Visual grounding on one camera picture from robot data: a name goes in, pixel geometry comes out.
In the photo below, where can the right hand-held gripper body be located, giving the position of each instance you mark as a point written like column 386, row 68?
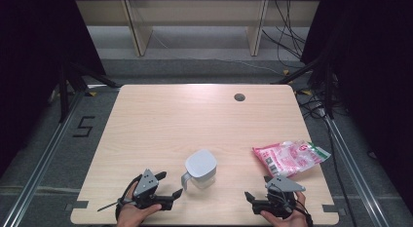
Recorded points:
column 284, row 185

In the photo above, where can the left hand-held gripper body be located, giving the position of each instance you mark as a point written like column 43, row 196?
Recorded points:
column 146, row 184

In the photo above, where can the pink printed plastic bag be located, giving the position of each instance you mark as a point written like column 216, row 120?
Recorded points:
column 285, row 157

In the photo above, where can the person's left hand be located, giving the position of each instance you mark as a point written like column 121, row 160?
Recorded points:
column 133, row 215

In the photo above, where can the person's right hand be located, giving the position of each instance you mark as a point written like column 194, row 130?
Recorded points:
column 289, row 222

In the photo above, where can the black metal stand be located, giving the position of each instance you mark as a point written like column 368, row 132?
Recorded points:
column 65, row 90
column 328, row 90

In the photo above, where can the dark curtain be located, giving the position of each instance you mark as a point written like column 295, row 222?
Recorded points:
column 373, row 74
column 32, row 58

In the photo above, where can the light wooden desk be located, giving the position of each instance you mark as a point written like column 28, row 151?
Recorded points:
column 195, row 12

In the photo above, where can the aluminium floor rail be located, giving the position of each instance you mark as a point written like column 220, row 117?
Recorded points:
column 39, row 168
column 357, row 175

